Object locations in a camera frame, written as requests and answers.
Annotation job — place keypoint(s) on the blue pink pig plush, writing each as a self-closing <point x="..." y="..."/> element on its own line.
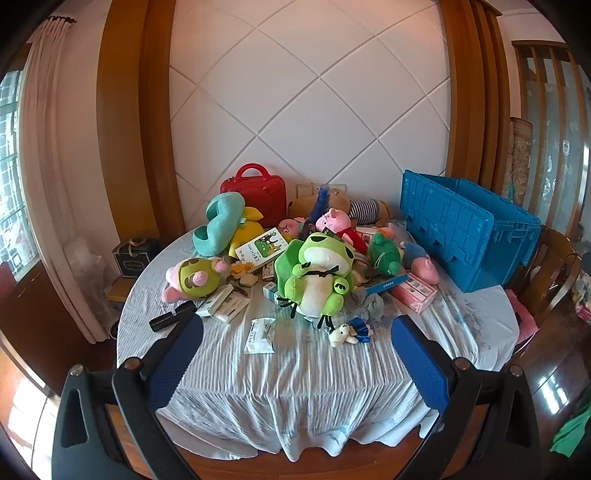
<point x="422" y="265"/>

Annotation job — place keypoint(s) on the small yellow plush toy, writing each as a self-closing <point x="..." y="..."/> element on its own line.
<point x="242" y="272"/>

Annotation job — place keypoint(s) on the blue feather duster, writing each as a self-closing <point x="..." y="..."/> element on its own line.
<point x="321" y="201"/>

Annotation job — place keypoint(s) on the green cloth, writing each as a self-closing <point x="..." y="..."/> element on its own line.
<point x="572" y="434"/>

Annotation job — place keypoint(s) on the pink pig plush red dress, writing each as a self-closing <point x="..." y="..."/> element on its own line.
<point x="334" y="220"/>

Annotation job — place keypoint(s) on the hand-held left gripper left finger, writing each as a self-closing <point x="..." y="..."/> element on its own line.
<point x="178" y="364"/>

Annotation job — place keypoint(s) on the red plastic carry case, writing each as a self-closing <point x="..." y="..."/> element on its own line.
<point x="254" y="198"/>

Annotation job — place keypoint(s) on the small pink pig plush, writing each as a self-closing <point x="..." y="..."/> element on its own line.
<point x="288" y="226"/>

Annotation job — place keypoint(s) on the white curtain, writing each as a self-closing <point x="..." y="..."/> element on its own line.
<point x="51" y="161"/>

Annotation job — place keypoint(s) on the small white bear plush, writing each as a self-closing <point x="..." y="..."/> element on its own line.
<point x="341" y="333"/>

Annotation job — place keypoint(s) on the long blue box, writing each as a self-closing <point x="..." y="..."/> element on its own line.
<point x="385" y="284"/>

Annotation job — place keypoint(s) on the clear plastic bag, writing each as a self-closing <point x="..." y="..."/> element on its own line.
<point x="90" y="277"/>

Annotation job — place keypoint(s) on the wooden frosted glass partition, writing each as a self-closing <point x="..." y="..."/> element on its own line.
<point x="554" y="138"/>

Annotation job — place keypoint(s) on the green white card box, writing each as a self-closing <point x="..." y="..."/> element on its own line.
<point x="261" y="247"/>

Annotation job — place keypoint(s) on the window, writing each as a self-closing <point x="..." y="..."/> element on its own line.
<point x="14" y="184"/>

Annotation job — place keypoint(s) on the large green frog plush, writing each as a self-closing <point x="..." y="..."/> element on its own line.
<point x="318" y="272"/>

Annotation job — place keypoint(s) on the striped plush toy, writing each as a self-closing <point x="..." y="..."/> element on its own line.
<point x="364" y="208"/>

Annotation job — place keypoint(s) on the wooden chair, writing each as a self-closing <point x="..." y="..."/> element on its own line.
<point x="554" y="277"/>

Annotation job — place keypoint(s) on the black gift bag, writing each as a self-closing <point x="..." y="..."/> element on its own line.
<point x="131" y="263"/>

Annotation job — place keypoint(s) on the teal plush neck pillow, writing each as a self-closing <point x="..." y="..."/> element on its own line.
<point x="221" y="230"/>

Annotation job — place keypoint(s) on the pink and green plush toy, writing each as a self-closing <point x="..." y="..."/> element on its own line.
<point x="191" y="277"/>

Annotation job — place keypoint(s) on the pink box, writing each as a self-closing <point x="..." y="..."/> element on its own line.
<point x="415" y="293"/>

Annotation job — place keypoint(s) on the grey cloth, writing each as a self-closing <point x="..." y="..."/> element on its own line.
<point x="369" y="304"/>

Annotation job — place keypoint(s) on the light blue tablecloth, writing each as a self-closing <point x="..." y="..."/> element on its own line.
<point x="300" y="383"/>

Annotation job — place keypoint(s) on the brown dog plush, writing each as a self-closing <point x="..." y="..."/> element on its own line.
<point x="300" y="205"/>

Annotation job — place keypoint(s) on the blue plastic crate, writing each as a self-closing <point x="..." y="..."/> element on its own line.
<point x="461" y="230"/>

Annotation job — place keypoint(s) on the duck plush in frog costume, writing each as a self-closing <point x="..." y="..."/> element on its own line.
<point x="385" y="254"/>

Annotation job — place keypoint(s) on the black flashlight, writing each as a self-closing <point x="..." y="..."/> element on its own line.
<point x="171" y="316"/>

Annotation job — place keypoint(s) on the white wipes packet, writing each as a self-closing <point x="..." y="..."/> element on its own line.
<point x="258" y="334"/>

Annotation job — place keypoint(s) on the pink cushion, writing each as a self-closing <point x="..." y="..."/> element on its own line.
<point x="526" y="330"/>

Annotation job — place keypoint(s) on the wooden wall panel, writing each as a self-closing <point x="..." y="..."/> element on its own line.
<point x="138" y="115"/>
<point x="475" y="92"/>

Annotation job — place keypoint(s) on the white green printed box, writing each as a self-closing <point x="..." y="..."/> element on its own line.
<point x="214" y="297"/>

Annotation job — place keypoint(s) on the small white teal box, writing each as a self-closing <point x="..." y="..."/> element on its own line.
<point x="271" y="291"/>

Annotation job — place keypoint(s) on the rolled patterned mat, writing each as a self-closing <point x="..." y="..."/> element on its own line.
<point x="519" y="157"/>

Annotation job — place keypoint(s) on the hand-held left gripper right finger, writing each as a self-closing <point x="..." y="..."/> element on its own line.
<point x="418" y="360"/>

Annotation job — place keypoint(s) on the white carton box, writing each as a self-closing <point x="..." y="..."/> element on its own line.
<point x="233" y="309"/>

